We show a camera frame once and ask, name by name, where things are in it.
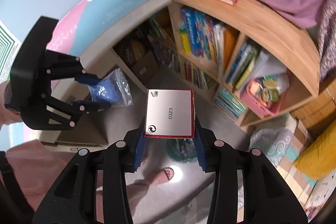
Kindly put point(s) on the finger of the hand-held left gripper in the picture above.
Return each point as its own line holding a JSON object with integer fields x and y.
{"x": 88, "y": 79}
{"x": 92, "y": 106}

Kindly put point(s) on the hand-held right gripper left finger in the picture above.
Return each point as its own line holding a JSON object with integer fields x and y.
{"x": 139, "y": 151}

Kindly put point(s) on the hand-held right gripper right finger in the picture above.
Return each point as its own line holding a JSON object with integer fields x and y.
{"x": 200, "y": 153}

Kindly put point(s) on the teal bag-lined trash bin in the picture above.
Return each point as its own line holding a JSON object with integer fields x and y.
{"x": 181, "y": 155}

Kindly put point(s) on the clear bag of blue gloves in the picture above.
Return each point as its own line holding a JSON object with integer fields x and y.
{"x": 110, "y": 90}

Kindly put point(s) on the red box with silver face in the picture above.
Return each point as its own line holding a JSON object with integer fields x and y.
{"x": 169, "y": 113}

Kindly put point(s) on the green printed paper sheet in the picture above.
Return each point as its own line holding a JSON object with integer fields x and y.
{"x": 6, "y": 56}

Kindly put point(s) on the person's right leg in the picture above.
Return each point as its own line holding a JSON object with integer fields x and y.
{"x": 139, "y": 195}

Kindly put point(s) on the dark snack bag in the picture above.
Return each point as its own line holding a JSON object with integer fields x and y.
{"x": 134, "y": 49}

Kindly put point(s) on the flat stack of blue books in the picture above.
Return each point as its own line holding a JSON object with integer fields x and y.
{"x": 231, "y": 106}

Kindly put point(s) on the cardboard box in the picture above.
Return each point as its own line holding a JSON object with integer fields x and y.
{"x": 144, "y": 66}

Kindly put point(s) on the blue and pink desk mat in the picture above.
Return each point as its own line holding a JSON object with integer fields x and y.
{"x": 105, "y": 11}

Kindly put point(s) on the pink plastic basket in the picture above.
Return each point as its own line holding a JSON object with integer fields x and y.
{"x": 254, "y": 106}

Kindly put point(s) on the grey swirl-pattern cushion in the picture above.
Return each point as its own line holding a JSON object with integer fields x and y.
{"x": 273, "y": 142}

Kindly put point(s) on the row of small paperback books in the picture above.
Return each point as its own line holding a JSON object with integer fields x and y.
{"x": 194, "y": 74}

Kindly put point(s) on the person's pink clothing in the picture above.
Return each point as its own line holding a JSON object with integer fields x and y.
{"x": 31, "y": 161}

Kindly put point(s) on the dark boxed books under desk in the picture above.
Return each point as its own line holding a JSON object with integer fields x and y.
{"x": 165, "y": 53}

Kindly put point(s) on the colourful books under desk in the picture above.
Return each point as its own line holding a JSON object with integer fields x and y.
{"x": 160, "y": 29}

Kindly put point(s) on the green printed packet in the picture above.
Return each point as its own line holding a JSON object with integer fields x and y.
{"x": 273, "y": 94}

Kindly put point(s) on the upright thin picture books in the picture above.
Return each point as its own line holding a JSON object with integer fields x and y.
{"x": 246, "y": 64}

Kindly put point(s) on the striped bed mat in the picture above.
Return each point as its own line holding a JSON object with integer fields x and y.
{"x": 296, "y": 182}

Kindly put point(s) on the white desk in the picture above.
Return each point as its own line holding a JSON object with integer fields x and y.
{"x": 157, "y": 1}

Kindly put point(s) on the yellow pillow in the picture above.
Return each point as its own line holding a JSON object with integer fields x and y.
{"x": 315, "y": 158}

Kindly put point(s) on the blue boxed picture books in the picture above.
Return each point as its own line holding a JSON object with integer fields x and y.
{"x": 199, "y": 32}

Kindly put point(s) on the wooden headboard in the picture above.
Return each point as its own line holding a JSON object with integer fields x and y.
{"x": 315, "y": 113}

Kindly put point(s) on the wooden bookshelf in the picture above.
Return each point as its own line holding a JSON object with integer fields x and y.
{"x": 262, "y": 24}

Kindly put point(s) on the purple leaf-print cloth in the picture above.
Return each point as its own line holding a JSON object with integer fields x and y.
{"x": 326, "y": 37}

